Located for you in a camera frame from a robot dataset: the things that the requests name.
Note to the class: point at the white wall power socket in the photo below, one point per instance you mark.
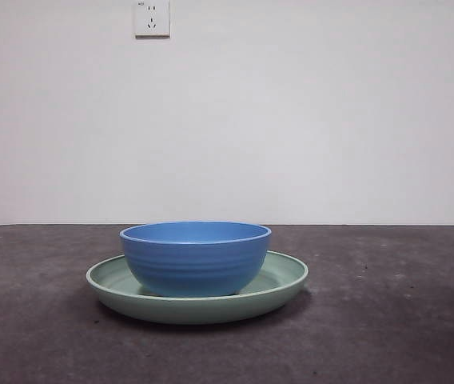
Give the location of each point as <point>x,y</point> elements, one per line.
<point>152,20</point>

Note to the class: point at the blue ribbed bowl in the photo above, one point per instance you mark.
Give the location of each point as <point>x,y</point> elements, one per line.
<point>195,268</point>

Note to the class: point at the pale green round plate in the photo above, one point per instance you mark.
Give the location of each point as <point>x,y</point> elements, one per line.
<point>195,310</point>

